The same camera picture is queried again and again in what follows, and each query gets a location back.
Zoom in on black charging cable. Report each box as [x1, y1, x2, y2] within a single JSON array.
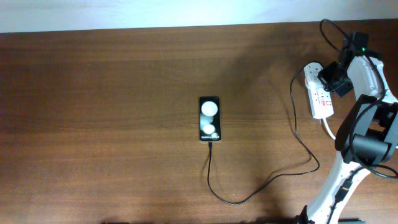
[[206, 63, 321, 206]]

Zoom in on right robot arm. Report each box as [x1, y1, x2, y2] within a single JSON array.
[[294, 32, 397, 223]]

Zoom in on black Galaxy flip phone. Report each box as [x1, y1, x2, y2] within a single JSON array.
[[199, 96, 222, 142]]

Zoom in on white power strip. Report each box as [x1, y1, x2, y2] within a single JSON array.
[[304, 62, 334, 119]]

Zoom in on white charger adapter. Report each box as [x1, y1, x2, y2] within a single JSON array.
[[305, 73, 324, 89]]

